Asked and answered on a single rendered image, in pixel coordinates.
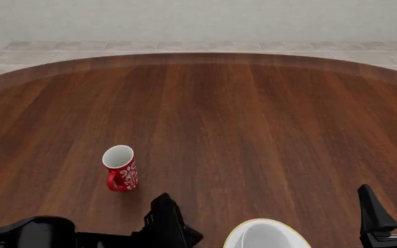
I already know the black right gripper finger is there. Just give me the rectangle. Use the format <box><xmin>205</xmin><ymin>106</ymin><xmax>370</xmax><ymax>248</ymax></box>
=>
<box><xmin>357</xmin><ymin>183</ymin><xmax>397</xmax><ymax>238</ymax></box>

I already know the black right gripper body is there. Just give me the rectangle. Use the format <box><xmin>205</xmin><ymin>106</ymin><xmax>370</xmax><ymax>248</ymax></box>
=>
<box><xmin>358</xmin><ymin>230</ymin><xmax>397</xmax><ymax>248</ymax></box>

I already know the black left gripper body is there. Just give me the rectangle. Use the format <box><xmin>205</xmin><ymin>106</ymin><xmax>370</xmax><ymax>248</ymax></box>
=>
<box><xmin>131</xmin><ymin>215</ymin><xmax>205</xmax><ymax>248</ymax></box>

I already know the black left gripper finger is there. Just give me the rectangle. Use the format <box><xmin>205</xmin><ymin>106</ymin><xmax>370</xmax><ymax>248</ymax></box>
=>
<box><xmin>144</xmin><ymin>192</ymin><xmax>185</xmax><ymax>225</ymax></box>

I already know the red mug with white pattern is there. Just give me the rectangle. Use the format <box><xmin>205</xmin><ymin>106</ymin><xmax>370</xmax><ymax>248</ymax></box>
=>
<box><xmin>101</xmin><ymin>145</ymin><xmax>139</xmax><ymax>192</ymax></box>

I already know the white mug with gold rim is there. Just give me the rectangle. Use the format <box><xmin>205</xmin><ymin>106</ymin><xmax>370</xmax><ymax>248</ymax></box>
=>
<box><xmin>222</xmin><ymin>218</ymin><xmax>312</xmax><ymax>248</ymax></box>

